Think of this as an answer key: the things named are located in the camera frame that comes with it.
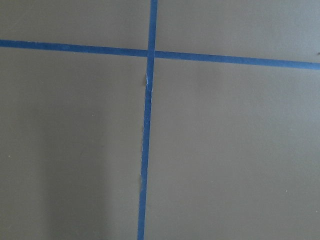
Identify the brown paper table mat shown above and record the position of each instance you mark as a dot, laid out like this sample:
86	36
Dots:
159	119

